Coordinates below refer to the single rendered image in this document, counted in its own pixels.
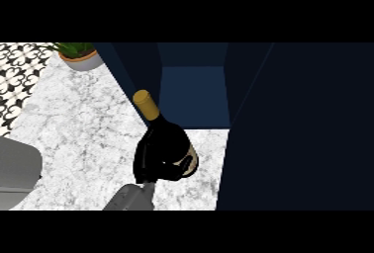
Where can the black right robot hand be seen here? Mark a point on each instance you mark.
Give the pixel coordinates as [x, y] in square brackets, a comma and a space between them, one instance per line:
[153, 158]

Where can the dark wine bottle gold cap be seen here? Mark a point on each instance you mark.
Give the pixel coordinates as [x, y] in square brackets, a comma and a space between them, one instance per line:
[147, 104]

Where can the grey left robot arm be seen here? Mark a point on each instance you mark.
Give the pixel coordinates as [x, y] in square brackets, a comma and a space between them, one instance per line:
[17, 171]

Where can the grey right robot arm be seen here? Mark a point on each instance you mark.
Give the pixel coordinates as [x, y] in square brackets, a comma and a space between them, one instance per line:
[131, 199]

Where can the dark blue cabinet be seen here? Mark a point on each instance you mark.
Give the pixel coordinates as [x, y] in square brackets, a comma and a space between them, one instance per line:
[194, 95]

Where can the dark blue cabinet door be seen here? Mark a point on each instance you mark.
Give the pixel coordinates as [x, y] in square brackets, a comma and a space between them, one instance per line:
[298, 131]

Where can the green plant in terracotta pot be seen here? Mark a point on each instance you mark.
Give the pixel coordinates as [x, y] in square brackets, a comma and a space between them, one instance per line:
[78, 56]

